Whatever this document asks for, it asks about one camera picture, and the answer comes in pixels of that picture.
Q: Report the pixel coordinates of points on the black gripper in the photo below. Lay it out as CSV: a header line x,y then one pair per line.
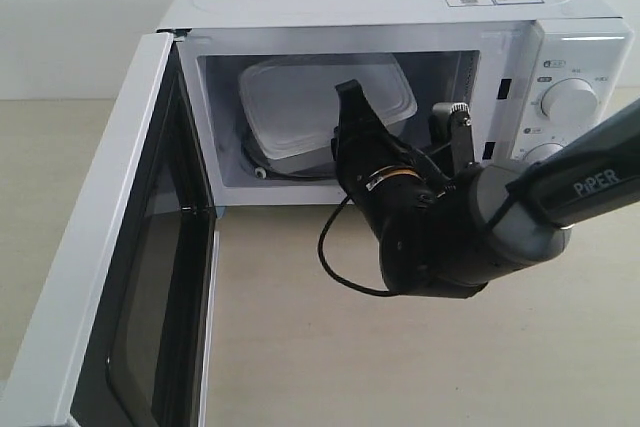
x,y
382,175

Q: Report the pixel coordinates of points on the white plastic lidded container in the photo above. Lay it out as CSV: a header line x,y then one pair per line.
x,y
292,107

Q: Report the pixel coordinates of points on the white microwave door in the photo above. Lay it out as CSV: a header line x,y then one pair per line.
x,y
121,332

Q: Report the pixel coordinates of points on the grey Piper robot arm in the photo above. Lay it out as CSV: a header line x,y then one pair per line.
x,y
447,226

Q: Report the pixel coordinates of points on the white Midea microwave oven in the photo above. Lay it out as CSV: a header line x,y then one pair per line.
x,y
499,60

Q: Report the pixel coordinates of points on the white lower timer knob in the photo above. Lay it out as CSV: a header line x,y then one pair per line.
x,y
541,152

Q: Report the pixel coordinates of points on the white upper power knob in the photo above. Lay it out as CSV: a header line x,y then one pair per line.
x,y
568,101

